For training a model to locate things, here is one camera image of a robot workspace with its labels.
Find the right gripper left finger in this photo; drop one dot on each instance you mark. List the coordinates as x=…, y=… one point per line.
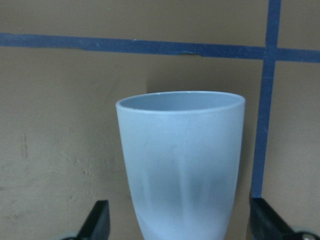
x=97, y=224

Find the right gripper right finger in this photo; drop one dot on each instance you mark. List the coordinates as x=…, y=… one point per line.
x=266, y=224

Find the light blue cup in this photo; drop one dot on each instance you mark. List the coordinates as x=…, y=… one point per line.
x=182, y=154

